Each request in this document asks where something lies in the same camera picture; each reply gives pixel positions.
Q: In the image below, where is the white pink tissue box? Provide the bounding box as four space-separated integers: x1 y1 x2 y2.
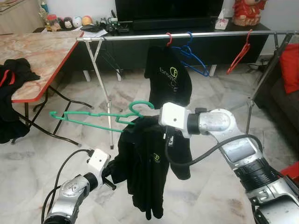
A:
215 8 230 30

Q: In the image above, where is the black polo shirt small logo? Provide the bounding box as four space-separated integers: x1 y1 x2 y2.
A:
110 116 192 221

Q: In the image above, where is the black crumpled garment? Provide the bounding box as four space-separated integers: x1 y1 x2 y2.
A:
0 91 31 144

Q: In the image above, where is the black shirt large green logo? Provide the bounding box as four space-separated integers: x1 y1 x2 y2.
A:
144 45 193 110

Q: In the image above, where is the blue plastic hanger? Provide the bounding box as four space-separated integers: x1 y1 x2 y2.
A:
171 32 210 77

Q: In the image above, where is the black wire hanger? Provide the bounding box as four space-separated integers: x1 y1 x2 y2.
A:
96 42 122 80

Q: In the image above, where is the light wooden sideboard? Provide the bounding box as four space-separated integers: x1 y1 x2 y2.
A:
0 0 47 35

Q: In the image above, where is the black soundbar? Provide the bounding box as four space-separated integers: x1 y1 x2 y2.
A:
133 16 216 31

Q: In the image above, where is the dark grey sofa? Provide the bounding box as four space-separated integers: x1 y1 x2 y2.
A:
255 44 299 136

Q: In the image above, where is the red cushion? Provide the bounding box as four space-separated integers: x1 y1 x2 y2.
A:
279 44 299 94

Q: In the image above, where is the marble folding table red edge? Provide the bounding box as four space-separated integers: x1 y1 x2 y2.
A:
0 32 94 146

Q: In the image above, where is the jar with red lid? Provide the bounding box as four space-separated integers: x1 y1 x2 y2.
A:
48 14 60 32

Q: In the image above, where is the silver metal clothes rack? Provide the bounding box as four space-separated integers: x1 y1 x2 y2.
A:
76 30 299 150

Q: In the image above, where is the green plastic hanger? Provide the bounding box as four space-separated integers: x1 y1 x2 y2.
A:
49 100 156 133

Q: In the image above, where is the black flat television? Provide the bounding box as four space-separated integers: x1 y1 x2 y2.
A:
114 0 225 21

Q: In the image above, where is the stack of white papers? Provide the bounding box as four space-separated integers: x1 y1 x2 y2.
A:
80 28 109 39

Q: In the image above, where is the red plastic stool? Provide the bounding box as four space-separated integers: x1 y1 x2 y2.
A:
280 161 299 185

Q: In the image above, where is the red laughing Buddha statue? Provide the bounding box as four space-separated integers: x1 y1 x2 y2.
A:
232 0 267 26

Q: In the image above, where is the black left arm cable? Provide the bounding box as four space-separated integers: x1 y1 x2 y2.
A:
41 148 94 224

